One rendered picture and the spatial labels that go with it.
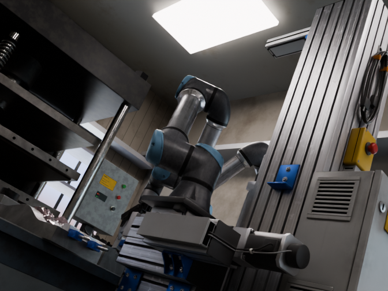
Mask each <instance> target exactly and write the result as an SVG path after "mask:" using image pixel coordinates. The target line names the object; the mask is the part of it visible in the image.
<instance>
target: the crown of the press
mask: <svg viewBox="0 0 388 291"><path fill-rule="evenodd" d="M11 31H14V32H17V33H18V34H19V35H20V36H21V38H20V40H19V41H18V44H19V46H18V47H17V48H16V49H14V52H12V55H10V58H7V59H8V60H7V61H5V62H6V63H5V64H3V67H1V70H0V72H1V73H2V74H4V75H5V76H6V77H8V78H9V79H11V80H12V81H14V82H15V83H17V84H18V85H19V86H21V87H23V88H24V89H25V90H27V91H29V90H30V91H32V92H33V93H35V94H37V95H38V96H39V97H41V98H42V99H44V100H45V101H46V102H48V103H49V104H51V105H52V106H54V107H55V108H57V109H58V110H59V111H61V112H63V113H64V114H66V115H67V116H68V117H70V118H71V119H74V117H75V116H78V117H80V118H81V119H82V121H81V123H80V124H84V123H88V122H92V121H97V120H102V119H105V118H109V117H113V116H115V115H116V113H117V111H118V109H119V108H120V105H121V103H126V104H128V105H129V106H130V109H129V111H128V113H130V112H134V111H138V110H139V109H140V107H141V106H142V104H143V102H144V100H145V98H146V96H147V94H148V92H149V90H150V88H151V85H150V84H149V83H147V80H148V75H146V74H145V73H144V72H142V71H138V70H137V71H136V72H134V71H133V70H132V69H131V68H130V67H129V66H127V65H126V64H125V63H123V62H122V61H121V60H120V59H119V58H118V57H116V56H115V55H114V54H113V53H112V52H111V51H109V50H108V49H107V48H105V46H103V45H102V44H101V43H99V42H98V41H97V40H96V39H95V38H94V37H92V36H91V35H90V34H89V33H88V32H87V31H85V30H84V29H83V28H82V27H81V26H79V25H78V24H77V23H76V22H74V21H73V20H72V19H71V18H70V17H68V16H67V15H66V14H65V13H64V12H63V11H61V10H60V9H59V8H57V7H56V6H55V5H54V4H53V3H52V2H50V1H49V0H0V43H2V40H3V37H4V36H5V35H7V36H9V34H10V33H11Z"/></svg>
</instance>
